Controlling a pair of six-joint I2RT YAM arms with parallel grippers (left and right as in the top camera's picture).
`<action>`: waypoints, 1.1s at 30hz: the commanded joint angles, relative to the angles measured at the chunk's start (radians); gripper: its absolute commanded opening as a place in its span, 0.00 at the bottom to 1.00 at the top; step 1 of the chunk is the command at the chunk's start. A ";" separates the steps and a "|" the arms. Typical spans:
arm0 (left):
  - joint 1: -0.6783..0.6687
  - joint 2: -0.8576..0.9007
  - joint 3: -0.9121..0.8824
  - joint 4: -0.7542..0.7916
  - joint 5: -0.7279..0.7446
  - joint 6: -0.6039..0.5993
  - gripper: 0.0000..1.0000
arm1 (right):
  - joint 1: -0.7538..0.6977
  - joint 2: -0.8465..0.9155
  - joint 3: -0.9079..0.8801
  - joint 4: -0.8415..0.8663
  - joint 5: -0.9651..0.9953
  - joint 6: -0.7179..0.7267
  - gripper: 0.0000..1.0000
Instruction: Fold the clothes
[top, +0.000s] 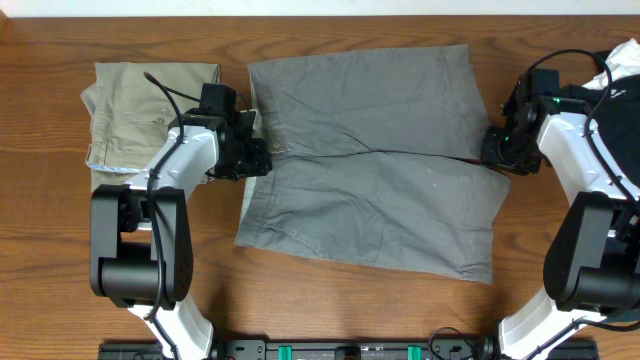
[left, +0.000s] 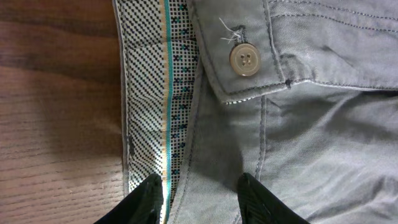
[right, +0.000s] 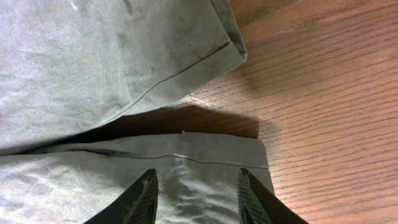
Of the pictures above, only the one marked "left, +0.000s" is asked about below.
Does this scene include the grey shorts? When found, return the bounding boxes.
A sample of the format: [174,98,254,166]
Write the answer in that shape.
[113,0,397,223]

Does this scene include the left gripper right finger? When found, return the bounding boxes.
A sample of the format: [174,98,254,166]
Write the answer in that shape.
[237,173,309,224]

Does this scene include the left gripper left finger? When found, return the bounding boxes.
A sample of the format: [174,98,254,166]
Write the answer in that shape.
[95,174,163,224]

